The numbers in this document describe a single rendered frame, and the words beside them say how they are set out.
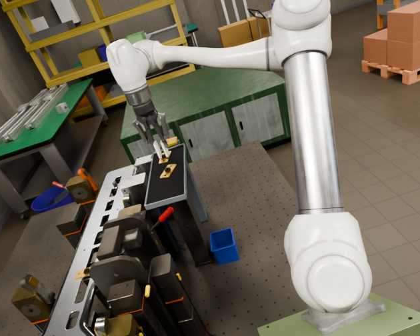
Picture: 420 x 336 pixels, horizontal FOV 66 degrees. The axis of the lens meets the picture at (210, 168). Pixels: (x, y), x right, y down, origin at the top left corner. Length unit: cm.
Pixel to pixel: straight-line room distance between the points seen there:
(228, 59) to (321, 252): 64
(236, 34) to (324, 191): 598
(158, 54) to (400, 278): 175
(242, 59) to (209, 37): 710
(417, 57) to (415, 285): 283
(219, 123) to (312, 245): 250
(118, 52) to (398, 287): 184
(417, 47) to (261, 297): 357
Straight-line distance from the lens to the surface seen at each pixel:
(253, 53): 103
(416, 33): 430
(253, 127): 322
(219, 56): 106
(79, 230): 150
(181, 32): 591
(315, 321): 98
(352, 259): 69
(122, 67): 113
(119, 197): 151
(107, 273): 92
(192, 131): 310
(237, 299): 128
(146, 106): 118
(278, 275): 132
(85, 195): 171
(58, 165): 372
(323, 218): 73
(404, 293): 214
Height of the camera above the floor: 173
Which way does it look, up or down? 30 degrees down
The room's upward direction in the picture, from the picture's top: 19 degrees counter-clockwise
